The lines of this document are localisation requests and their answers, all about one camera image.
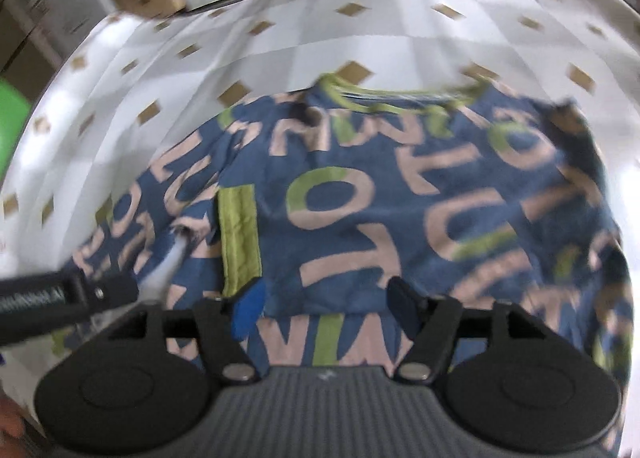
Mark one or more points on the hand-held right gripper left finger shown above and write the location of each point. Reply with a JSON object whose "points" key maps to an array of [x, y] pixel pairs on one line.
{"points": [[249, 310]]}

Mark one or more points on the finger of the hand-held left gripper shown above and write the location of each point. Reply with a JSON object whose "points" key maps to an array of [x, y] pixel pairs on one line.
{"points": [[105, 290]]}

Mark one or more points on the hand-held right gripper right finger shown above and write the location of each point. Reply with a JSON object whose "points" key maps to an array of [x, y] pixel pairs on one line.
{"points": [[404, 308]]}

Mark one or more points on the blue letter-print shirt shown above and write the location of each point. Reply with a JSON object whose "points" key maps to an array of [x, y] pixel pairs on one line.
{"points": [[350, 163]]}

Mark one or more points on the green plastic chair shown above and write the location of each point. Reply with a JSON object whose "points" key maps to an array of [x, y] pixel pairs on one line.
{"points": [[12, 123]]}

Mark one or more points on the checkered diamond-print tablecloth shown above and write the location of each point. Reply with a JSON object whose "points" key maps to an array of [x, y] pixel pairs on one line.
{"points": [[350, 28]]}

